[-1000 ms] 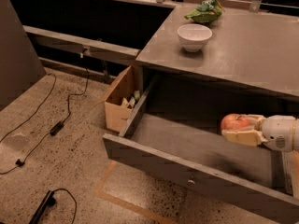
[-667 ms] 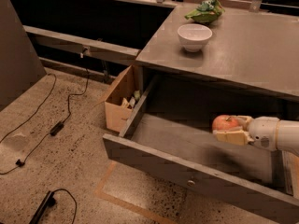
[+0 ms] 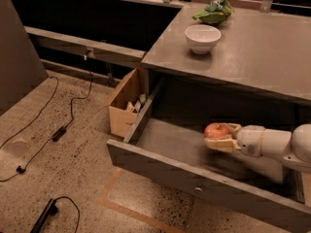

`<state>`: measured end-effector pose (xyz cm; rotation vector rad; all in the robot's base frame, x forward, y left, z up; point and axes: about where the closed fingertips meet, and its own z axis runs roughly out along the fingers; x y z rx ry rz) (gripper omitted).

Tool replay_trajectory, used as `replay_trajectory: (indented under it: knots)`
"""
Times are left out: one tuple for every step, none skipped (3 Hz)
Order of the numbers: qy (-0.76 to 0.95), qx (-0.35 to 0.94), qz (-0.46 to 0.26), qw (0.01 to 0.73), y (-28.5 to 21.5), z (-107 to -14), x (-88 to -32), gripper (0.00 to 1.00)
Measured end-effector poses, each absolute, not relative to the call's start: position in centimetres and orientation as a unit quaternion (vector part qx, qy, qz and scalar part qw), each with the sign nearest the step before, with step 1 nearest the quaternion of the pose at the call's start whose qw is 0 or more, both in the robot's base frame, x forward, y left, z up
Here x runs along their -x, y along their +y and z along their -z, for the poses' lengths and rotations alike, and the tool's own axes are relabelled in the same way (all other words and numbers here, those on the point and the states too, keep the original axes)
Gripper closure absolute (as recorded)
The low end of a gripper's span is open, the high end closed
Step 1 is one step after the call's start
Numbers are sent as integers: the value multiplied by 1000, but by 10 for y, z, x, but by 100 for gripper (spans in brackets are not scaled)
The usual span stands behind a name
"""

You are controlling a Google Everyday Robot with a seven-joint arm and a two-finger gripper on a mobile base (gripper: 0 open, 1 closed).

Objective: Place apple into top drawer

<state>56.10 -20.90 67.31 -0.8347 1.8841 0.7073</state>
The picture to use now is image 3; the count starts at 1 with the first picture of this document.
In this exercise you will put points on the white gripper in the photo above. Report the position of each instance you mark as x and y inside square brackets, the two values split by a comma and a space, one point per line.
[250, 141]

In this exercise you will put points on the red apple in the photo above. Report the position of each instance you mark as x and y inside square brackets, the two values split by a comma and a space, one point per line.
[215, 130]

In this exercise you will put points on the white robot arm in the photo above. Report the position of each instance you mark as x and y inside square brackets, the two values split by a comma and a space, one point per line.
[292, 149]

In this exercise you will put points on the round metal drawer knob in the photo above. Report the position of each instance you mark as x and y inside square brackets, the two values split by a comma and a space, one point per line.
[198, 190]

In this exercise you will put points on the open grey top drawer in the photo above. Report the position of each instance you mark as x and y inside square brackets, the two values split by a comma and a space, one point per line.
[166, 144]

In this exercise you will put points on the grey cabinet counter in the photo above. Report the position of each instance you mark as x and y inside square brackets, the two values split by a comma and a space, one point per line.
[268, 54]

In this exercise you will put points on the items inside cardboard box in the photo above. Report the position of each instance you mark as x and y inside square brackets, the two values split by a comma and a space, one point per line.
[136, 106]

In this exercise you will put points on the white ceramic bowl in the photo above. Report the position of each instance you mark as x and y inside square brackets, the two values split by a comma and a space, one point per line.
[202, 38]

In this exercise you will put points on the cardboard box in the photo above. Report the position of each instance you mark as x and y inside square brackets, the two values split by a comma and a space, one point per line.
[128, 90]

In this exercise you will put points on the black power strip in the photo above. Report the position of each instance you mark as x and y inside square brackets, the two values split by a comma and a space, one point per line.
[51, 210]

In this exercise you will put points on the grey metal rail shelf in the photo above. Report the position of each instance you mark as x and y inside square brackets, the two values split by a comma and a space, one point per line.
[86, 48]

